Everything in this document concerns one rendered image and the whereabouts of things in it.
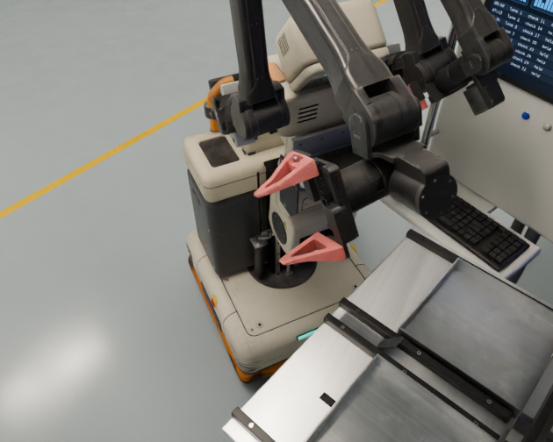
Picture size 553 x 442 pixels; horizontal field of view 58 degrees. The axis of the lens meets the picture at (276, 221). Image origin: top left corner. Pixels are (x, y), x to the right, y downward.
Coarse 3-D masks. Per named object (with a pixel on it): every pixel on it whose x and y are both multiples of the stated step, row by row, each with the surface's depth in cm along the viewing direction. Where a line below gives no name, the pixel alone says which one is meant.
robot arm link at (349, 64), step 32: (288, 0) 68; (320, 0) 65; (320, 32) 64; (352, 32) 64; (320, 64) 67; (352, 64) 62; (384, 64) 62; (352, 96) 61; (384, 96) 61; (384, 128) 60; (416, 128) 63
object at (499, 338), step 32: (448, 288) 117; (480, 288) 117; (512, 288) 113; (416, 320) 111; (448, 320) 111; (480, 320) 111; (512, 320) 111; (544, 320) 111; (448, 352) 106; (480, 352) 106; (512, 352) 106; (544, 352) 106; (480, 384) 98; (512, 384) 101; (512, 416) 96
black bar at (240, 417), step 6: (234, 414) 95; (240, 414) 95; (246, 414) 95; (240, 420) 94; (246, 420) 94; (252, 420) 94; (246, 426) 93; (252, 426) 93; (258, 426) 93; (252, 432) 93; (258, 432) 92; (264, 432) 92; (258, 438) 92; (264, 438) 92; (270, 438) 92
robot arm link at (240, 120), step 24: (240, 0) 85; (240, 24) 88; (240, 48) 93; (264, 48) 92; (240, 72) 97; (264, 72) 95; (240, 96) 99; (264, 96) 99; (240, 120) 101; (288, 120) 104
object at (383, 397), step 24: (384, 360) 101; (360, 384) 101; (384, 384) 101; (408, 384) 99; (336, 408) 96; (360, 408) 97; (384, 408) 97; (408, 408) 97; (432, 408) 97; (312, 432) 91; (336, 432) 94; (360, 432) 94; (384, 432) 94; (408, 432) 94; (432, 432) 94; (456, 432) 94; (480, 432) 92
